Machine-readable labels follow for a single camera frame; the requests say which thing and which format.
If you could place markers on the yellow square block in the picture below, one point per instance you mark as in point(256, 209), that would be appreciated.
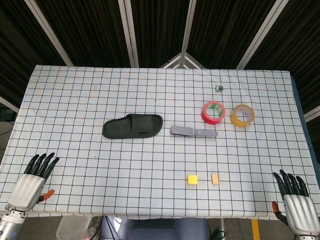
point(192, 180)

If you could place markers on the small green cube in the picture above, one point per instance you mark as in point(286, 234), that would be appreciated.
point(219, 88)

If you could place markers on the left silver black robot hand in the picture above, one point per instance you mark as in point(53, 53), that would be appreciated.
point(26, 190)

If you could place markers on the clear plastic container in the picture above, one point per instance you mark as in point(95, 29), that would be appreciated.
point(72, 228)

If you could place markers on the grey spatula tool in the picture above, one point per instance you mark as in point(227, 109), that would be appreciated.
point(182, 130)

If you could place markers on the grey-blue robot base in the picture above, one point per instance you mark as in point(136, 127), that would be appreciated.
point(155, 230)

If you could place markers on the white table leg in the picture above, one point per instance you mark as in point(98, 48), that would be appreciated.
point(222, 225)

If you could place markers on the white checkered tablecloth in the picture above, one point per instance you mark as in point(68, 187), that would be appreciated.
point(150, 162)

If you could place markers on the white partition frame post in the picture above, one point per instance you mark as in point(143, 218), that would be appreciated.
point(260, 35)
point(188, 25)
point(50, 35)
point(128, 35)

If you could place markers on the white triangular partition frame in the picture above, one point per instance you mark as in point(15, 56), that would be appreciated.
point(183, 60)

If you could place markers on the black rubber slipper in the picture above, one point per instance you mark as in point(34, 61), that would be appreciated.
point(130, 126)

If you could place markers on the yellow translucent tape roll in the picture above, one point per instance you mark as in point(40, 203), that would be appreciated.
point(237, 123)

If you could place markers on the red tape roll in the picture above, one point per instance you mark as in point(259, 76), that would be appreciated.
point(206, 119)

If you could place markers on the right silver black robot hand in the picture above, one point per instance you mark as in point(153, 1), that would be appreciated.
point(301, 212)

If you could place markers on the tan rectangular block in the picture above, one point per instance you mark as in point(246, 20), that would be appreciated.
point(215, 179)

